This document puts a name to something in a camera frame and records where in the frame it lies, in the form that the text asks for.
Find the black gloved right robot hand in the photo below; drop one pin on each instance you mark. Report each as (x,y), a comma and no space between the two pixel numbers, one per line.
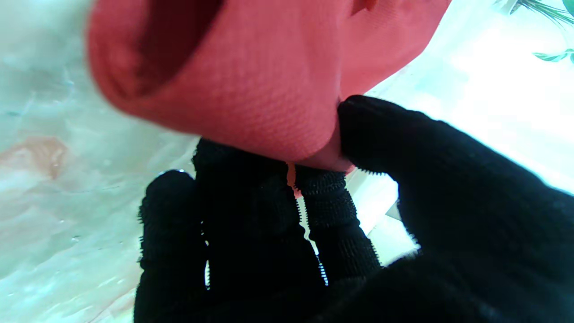
(251,233)

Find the red shirt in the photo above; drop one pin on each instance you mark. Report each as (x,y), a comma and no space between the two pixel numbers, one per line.
(251,89)

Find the green plant with long leaf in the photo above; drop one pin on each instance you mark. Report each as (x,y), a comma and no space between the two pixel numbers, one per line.
(554,27)

